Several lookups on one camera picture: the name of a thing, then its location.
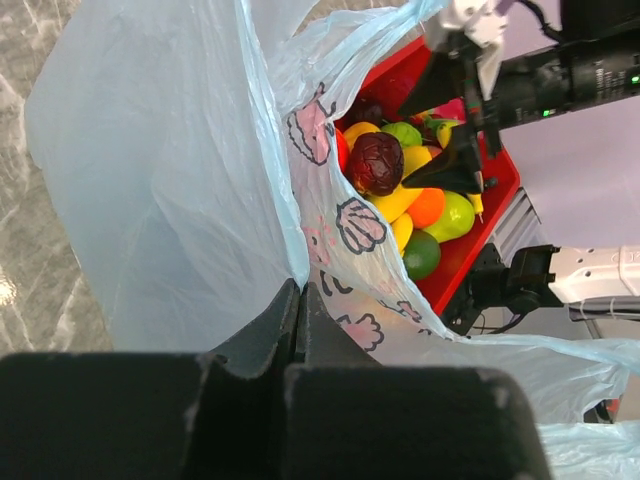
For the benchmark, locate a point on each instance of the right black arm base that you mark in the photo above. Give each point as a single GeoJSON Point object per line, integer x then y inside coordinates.
{"type": "Point", "coordinates": [521, 287]}

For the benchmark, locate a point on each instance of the yellow mango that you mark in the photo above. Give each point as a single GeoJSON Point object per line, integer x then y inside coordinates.
{"type": "Point", "coordinates": [392, 206]}

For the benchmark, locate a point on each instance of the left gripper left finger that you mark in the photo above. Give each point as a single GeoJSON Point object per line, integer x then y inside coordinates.
{"type": "Point", "coordinates": [149, 415]}

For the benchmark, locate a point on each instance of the dark brown passion fruit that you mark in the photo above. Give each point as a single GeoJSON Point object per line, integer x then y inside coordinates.
{"type": "Point", "coordinates": [376, 164]}

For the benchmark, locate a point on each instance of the pink dragon fruit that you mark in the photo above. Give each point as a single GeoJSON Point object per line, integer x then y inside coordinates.
{"type": "Point", "coordinates": [452, 110]}

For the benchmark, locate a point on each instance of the aluminium frame rail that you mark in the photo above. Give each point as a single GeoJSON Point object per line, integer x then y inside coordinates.
{"type": "Point", "coordinates": [518, 227]}

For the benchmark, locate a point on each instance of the dark green avocado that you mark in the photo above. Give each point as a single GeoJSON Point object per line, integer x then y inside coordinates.
{"type": "Point", "coordinates": [421, 255]}

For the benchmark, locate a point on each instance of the orange fruit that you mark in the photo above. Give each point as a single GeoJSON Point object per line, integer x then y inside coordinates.
{"type": "Point", "coordinates": [427, 208]}

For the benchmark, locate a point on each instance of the green pear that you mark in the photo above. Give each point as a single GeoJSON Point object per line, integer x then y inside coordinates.
{"type": "Point", "coordinates": [456, 220]}

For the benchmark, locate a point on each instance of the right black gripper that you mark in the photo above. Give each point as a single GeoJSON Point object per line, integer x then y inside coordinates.
{"type": "Point", "coordinates": [526, 89]}

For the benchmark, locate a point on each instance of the long yellow banana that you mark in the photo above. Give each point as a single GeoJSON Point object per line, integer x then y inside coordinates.
{"type": "Point", "coordinates": [463, 162]}

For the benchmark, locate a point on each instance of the red orange persimmon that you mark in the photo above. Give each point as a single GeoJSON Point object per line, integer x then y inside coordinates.
{"type": "Point", "coordinates": [343, 151]}

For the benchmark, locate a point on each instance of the light blue plastic bag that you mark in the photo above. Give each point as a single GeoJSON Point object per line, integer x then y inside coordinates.
{"type": "Point", "coordinates": [189, 151]}

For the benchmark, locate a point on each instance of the dark plum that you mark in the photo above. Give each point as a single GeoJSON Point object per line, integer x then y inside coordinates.
{"type": "Point", "coordinates": [370, 111]}

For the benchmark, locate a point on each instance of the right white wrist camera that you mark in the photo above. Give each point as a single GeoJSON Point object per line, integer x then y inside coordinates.
{"type": "Point", "coordinates": [481, 22]}

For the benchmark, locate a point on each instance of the green custard apple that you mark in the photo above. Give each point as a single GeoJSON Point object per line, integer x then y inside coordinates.
{"type": "Point", "coordinates": [406, 134]}

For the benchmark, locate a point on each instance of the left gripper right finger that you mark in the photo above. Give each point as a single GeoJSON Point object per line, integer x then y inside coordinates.
{"type": "Point", "coordinates": [348, 417]}

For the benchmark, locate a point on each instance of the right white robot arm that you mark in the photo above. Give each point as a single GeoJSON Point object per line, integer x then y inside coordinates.
{"type": "Point", "coordinates": [593, 60]}

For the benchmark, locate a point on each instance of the yellow pear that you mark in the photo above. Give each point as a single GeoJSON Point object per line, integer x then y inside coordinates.
{"type": "Point", "coordinates": [415, 157]}

